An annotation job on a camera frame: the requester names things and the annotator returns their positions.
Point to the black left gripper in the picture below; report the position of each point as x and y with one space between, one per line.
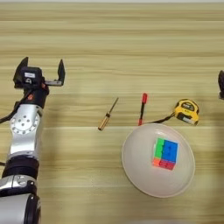
36 97

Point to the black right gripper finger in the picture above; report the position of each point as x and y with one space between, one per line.
222 83

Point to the yellow tape measure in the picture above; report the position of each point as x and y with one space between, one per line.
187 112

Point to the colourful puzzle cube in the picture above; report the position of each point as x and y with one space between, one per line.
166 153

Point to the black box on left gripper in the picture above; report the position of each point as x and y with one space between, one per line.
31 75

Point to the red and black marker pen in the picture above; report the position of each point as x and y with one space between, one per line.
143 106

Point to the white round plate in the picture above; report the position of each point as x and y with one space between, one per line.
140 163

